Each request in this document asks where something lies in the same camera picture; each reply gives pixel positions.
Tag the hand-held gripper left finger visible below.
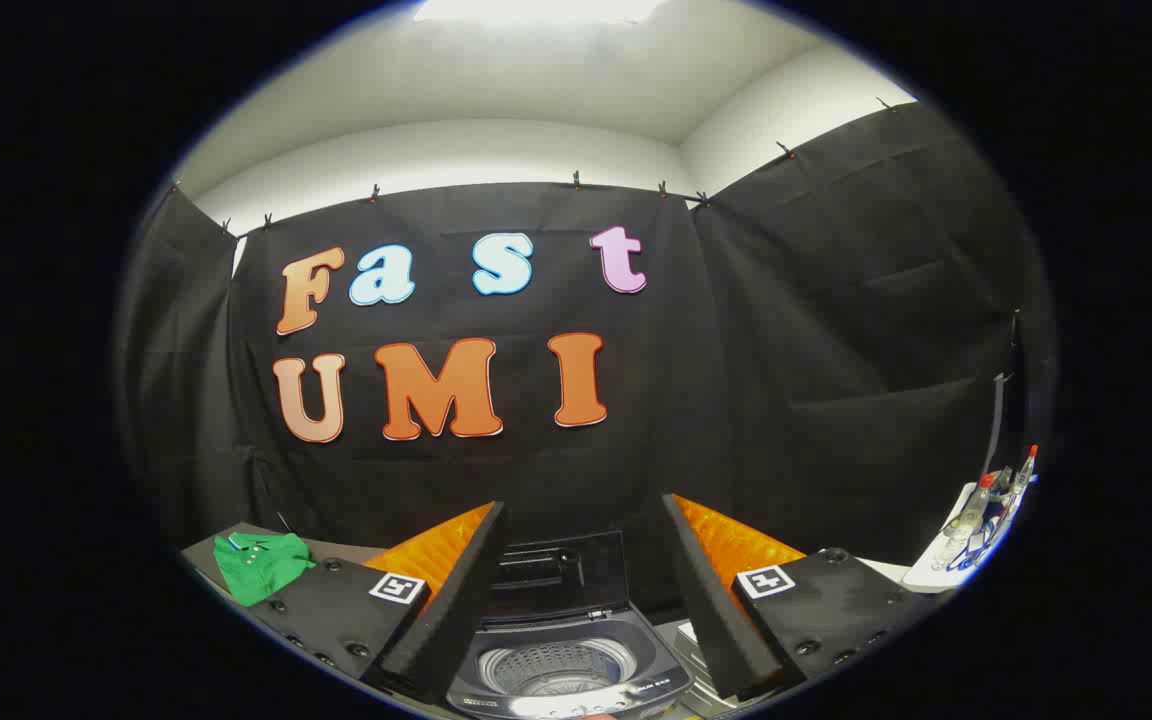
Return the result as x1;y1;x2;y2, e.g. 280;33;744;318
254;500;512;706

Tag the grey hanging strap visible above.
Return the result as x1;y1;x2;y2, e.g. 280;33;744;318
982;310;1024;478

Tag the black backdrop cloth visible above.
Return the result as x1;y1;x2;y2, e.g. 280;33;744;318
116;100;1057;601

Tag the green polo shirt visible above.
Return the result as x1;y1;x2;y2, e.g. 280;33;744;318
213;532;319;608

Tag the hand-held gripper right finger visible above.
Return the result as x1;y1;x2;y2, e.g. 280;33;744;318
661;493;947;701

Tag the blue cord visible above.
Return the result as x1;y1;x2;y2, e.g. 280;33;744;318
946;515;1015;574

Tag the grey washing machine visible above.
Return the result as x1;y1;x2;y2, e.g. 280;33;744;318
446;608;694;720

